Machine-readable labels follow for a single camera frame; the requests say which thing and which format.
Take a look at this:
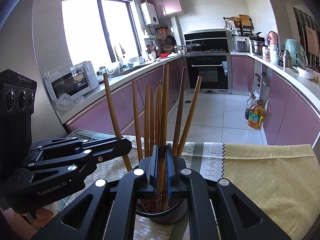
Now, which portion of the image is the yellow green cloth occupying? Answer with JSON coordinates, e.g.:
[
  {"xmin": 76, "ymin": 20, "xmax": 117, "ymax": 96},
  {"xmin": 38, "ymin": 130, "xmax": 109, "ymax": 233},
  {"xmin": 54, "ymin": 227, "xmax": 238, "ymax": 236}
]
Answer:
[{"xmin": 224, "ymin": 144, "xmax": 319, "ymax": 239}]

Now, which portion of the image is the teal covered appliance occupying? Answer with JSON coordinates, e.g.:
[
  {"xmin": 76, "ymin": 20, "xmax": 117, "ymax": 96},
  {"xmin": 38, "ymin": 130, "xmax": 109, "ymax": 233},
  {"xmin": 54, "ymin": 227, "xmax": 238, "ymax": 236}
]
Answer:
[{"xmin": 285, "ymin": 39, "xmax": 308, "ymax": 69}]

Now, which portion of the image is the black range hood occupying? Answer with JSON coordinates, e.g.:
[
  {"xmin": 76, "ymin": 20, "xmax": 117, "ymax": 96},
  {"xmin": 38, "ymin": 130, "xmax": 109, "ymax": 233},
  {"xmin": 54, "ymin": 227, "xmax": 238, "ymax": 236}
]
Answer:
[{"xmin": 183, "ymin": 29, "xmax": 229, "ymax": 53}]

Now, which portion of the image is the yellow cooking oil bottle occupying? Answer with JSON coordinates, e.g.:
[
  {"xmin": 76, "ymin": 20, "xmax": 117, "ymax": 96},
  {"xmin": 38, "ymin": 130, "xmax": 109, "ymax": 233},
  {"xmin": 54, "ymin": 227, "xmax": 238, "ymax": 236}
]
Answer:
[{"xmin": 247, "ymin": 100, "xmax": 265, "ymax": 129}]

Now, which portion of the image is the person's left hand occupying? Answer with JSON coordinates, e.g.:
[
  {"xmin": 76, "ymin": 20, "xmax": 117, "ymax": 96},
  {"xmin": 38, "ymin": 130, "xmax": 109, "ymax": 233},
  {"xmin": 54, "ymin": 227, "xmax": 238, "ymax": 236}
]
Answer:
[{"xmin": 34, "ymin": 202, "xmax": 59, "ymax": 228}]

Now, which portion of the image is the silver rice cooker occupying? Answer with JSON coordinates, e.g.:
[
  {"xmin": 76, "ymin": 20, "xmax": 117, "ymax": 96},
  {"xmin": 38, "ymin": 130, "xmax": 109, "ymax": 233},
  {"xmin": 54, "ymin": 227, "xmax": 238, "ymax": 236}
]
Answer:
[{"xmin": 233, "ymin": 39, "xmax": 250, "ymax": 53}]

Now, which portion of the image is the beige patterned tablecloth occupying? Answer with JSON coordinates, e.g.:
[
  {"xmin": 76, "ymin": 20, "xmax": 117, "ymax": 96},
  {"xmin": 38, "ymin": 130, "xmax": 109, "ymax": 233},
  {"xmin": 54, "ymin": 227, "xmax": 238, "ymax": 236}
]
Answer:
[{"xmin": 57, "ymin": 128, "xmax": 226, "ymax": 240}]

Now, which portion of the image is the pink upper cabinet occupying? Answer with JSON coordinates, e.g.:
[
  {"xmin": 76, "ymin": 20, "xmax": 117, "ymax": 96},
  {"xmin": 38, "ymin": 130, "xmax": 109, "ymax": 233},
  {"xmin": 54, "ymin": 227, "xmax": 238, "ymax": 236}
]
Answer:
[{"xmin": 147, "ymin": 0, "xmax": 183, "ymax": 17}]

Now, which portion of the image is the dark brown chopstick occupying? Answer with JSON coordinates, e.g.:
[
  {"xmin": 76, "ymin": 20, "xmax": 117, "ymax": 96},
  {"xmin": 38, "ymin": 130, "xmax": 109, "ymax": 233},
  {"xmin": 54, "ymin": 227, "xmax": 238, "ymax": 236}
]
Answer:
[{"xmin": 157, "ymin": 63, "xmax": 170, "ymax": 211}]

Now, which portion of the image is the white water heater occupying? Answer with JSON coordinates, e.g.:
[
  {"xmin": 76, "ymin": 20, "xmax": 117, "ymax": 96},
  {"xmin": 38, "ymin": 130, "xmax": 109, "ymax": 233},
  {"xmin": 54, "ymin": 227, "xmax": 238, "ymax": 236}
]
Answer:
[{"xmin": 140, "ymin": 2, "xmax": 159, "ymax": 26}]

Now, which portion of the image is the built-in black oven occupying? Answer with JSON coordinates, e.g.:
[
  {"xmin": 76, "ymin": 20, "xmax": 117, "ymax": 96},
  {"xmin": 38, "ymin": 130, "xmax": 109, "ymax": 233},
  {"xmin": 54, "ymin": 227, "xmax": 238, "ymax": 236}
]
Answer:
[{"xmin": 185, "ymin": 52, "xmax": 232, "ymax": 94}]

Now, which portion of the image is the white microwave oven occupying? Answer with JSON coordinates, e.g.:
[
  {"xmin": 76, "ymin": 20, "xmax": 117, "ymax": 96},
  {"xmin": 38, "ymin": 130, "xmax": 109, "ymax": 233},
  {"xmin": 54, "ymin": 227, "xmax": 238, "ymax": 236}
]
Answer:
[{"xmin": 44, "ymin": 61, "xmax": 99, "ymax": 101}]

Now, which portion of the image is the black mesh utensil holder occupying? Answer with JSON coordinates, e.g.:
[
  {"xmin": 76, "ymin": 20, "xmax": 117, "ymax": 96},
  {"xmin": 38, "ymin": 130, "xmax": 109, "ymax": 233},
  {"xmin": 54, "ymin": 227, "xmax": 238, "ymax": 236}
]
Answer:
[{"xmin": 135, "ymin": 154, "xmax": 189, "ymax": 226}]

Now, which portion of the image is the steel pot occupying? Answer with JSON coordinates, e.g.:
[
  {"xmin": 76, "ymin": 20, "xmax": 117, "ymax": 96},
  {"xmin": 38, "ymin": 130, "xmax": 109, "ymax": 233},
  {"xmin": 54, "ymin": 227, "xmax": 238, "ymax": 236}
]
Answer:
[{"xmin": 249, "ymin": 36, "xmax": 265, "ymax": 56}]

